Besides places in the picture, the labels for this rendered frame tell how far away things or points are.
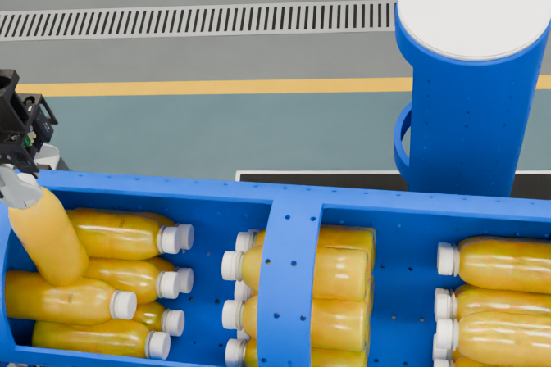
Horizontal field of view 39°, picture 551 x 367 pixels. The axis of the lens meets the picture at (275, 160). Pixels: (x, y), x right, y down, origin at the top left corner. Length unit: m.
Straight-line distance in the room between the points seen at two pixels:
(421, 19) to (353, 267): 0.61
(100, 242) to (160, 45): 1.88
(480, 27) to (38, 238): 0.85
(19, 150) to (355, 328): 0.47
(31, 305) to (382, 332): 0.51
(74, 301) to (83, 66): 1.95
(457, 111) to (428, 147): 0.15
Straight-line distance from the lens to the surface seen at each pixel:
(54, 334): 1.18
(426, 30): 1.46
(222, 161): 2.58
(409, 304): 1.23
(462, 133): 1.58
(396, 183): 2.31
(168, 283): 1.16
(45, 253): 1.07
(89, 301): 1.12
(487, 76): 1.45
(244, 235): 1.12
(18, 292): 1.17
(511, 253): 1.09
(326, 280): 1.02
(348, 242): 1.08
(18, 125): 0.86
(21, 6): 3.35
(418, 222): 1.18
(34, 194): 0.95
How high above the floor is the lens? 2.09
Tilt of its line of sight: 55 degrees down
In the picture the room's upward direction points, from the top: 12 degrees counter-clockwise
